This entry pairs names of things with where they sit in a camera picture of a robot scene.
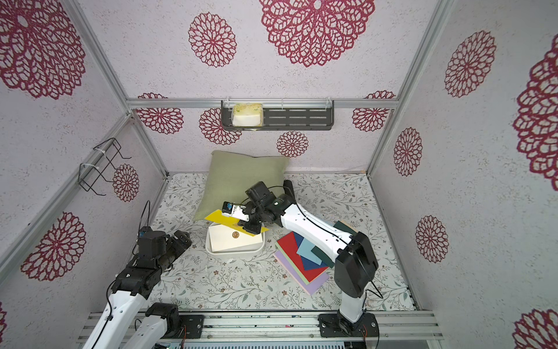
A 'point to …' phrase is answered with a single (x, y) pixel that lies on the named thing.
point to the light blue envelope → (305, 251)
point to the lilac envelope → (314, 286)
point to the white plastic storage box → (249, 249)
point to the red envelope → (289, 243)
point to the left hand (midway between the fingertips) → (182, 241)
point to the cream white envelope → (222, 238)
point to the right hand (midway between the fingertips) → (240, 217)
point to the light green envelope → (292, 262)
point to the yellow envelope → (219, 219)
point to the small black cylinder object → (288, 188)
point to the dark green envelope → (324, 257)
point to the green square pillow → (228, 175)
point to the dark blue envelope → (308, 265)
